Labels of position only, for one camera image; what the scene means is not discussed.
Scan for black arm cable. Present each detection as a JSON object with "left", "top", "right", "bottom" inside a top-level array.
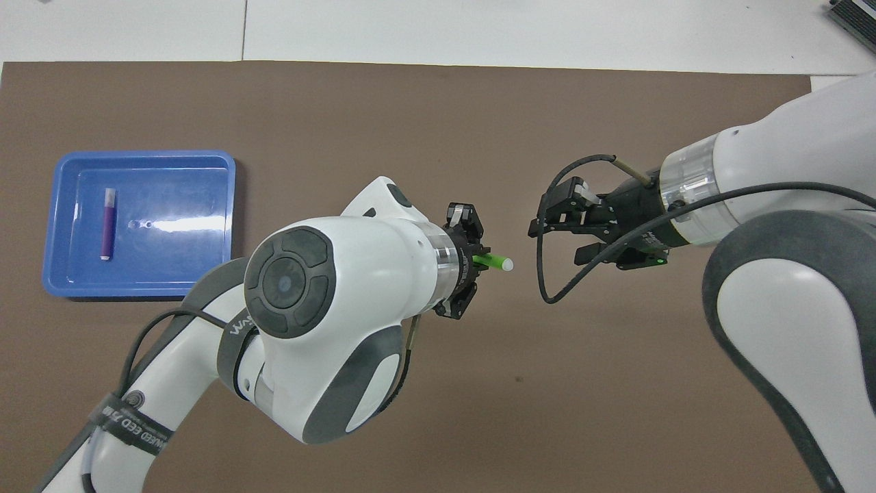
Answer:
[
  {"left": 536, "top": 154, "right": 876, "bottom": 305},
  {"left": 79, "top": 308, "right": 420, "bottom": 493}
]

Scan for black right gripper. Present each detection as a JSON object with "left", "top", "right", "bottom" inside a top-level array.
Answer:
[{"left": 528, "top": 177, "right": 685, "bottom": 269}]

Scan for purple pen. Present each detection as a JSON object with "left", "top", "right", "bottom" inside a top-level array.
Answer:
[{"left": 101, "top": 188, "right": 117, "bottom": 262}]

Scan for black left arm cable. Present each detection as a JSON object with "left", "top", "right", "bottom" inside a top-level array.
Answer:
[{"left": 79, "top": 308, "right": 420, "bottom": 493}]

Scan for brown table mat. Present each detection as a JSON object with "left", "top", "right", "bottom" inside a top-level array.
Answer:
[{"left": 0, "top": 60, "right": 844, "bottom": 493}]

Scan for grey finned device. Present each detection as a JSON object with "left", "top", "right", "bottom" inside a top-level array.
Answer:
[{"left": 827, "top": 0, "right": 876, "bottom": 43}]

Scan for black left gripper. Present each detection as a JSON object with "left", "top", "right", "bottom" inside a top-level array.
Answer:
[{"left": 435, "top": 203, "right": 490, "bottom": 319}]

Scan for blue plastic tray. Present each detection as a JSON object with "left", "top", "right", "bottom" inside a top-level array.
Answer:
[{"left": 42, "top": 150, "right": 237, "bottom": 299}]

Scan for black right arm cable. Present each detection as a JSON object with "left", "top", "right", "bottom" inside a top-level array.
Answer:
[{"left": 536, "top": 154, "right": 876, "bottom": 305}]

